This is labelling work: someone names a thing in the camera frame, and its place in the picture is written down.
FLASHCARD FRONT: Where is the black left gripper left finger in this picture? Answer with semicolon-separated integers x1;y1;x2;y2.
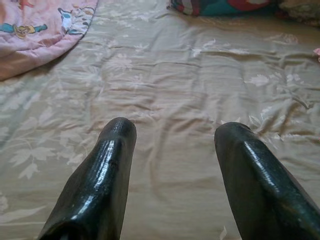
37;117;138;240

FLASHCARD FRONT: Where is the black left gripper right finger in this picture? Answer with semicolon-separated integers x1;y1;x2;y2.
214;121;320;240

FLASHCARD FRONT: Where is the floral bedspread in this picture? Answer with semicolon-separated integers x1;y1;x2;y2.
0;0;320;240

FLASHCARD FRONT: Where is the pink cartoon print blanket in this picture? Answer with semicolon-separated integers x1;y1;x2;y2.
0;0;99;82

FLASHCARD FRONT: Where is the flat beige floral pillow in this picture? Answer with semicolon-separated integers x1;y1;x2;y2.
275;0;320;28

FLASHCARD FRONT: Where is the red white blue shield pillow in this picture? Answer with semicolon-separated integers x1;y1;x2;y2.
166;0;281;18

